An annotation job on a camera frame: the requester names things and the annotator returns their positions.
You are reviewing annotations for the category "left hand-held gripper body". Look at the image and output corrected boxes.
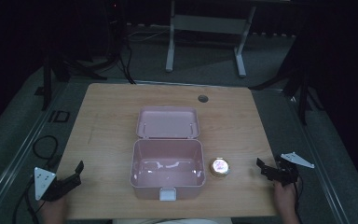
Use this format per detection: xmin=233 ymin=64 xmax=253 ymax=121
xmin=33 ymin=166 xmax=72 ymax=202

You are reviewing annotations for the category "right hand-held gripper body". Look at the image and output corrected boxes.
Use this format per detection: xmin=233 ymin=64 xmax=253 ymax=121
xmin=274 ymin=151 xmax=316 ymax=188

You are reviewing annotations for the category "round gold tin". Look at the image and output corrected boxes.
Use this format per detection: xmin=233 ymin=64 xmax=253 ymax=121
xmin=209 ymin=157 xmax=231 ymax=178

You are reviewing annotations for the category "pink plastic storage box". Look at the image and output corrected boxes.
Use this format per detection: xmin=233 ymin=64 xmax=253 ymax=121
xmin=129 ymin=105 xmax=207 ymax=202

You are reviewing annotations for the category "person's right hand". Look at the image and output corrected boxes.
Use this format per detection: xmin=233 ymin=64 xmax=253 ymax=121
xmin=272 ymin=181 xmax=299 ymax=216

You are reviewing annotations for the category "person's left hand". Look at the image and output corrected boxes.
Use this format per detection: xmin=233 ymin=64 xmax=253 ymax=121
xmin=38 ymin=194 xmax=70 ymax=224

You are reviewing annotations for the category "black metal stand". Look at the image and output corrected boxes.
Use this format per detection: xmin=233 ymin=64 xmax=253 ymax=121
xmin=34 ymin=54 xmax=108 ymax=112
xmin=249 ymin=36 xmax=325 ymax=126

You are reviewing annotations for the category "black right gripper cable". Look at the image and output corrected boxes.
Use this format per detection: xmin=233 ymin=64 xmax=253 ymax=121
xmin=293 ymin=174 xmax=305 ymax=224

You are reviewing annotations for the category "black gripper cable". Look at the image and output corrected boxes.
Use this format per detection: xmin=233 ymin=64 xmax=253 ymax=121
xmin=293 ymin=174 xmax=305 ymax=224
xmin=11 ymin=134 xmax=60 ymax=224

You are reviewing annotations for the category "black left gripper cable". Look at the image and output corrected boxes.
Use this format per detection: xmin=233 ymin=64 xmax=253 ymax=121
xmin=11 ymin=134 xmax=60 ymax=224

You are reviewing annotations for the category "black floor socket frame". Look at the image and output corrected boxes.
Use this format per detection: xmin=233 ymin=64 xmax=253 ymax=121
xmin=48 ymin=109 xmax=71 ymax=123

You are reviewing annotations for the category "bundle of black cables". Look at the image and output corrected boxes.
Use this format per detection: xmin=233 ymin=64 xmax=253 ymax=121
xmin=103 ymin=0 xmax=137 ymax=85

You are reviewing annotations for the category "white floor cable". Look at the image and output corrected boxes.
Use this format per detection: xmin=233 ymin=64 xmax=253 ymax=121
xmin=126 ymin=28 xmax=172 ymax=44

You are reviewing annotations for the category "white metal desk frame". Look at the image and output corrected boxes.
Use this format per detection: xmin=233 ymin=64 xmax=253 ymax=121
xmin=164 ymin=0 xmax=257 ymax=78

